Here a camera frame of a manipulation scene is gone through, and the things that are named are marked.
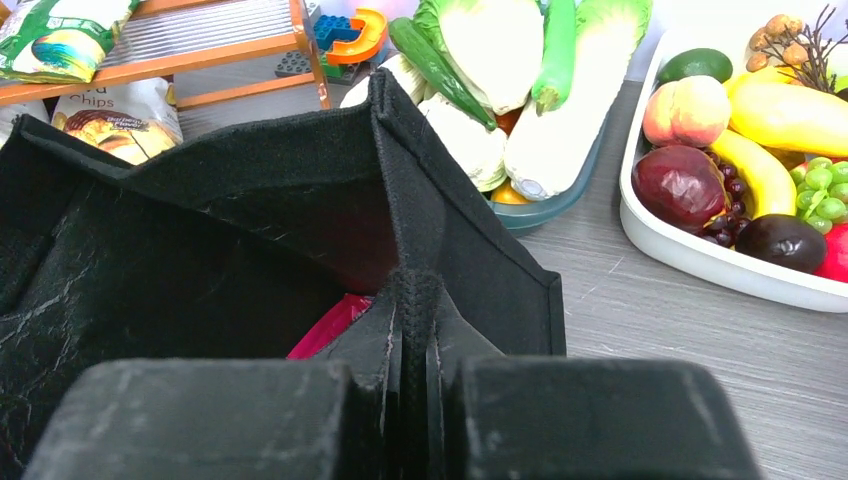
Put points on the wooden shelf rack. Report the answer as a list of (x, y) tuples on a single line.
[(173, 37)]

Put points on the peach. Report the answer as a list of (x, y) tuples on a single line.
[(693, 111)]

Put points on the pink red snack packet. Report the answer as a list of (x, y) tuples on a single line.
[(330, 326)]

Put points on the green grapes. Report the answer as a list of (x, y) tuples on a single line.
[(821, 199)]

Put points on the barbecue chips bag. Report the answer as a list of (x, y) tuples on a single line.
[(133, 122)]

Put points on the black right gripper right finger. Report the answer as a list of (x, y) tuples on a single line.
[(493, 416)]

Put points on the white brown snack bag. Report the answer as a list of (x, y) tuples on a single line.
[(11, 114)]

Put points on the yellow mango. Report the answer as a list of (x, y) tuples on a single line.
[(790, 117)]

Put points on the red apple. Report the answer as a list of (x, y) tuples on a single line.
[(835, 264)]

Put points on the dark plum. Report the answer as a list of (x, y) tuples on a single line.
[(783, 240)]

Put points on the white fruit basket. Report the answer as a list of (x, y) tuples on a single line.
[(686, 252)]

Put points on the napa cabbage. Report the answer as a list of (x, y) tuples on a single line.
[(545, 153)]

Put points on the green cucumber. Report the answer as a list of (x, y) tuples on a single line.
[(411, 41)]

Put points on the yellow banana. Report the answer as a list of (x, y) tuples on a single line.
[(771, 189)]

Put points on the black tote bag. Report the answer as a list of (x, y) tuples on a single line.
[(233, 245)]

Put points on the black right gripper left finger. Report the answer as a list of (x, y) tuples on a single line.
[(322, 418)]

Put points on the white cauliflower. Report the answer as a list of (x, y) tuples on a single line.
[(479, 152)]

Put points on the teal vegetable basket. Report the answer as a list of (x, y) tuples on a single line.
[(523, 219)]

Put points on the green avocado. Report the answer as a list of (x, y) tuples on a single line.
[(697, 61)]

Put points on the green white snack bag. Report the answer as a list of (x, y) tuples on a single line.
[(61, 41)]

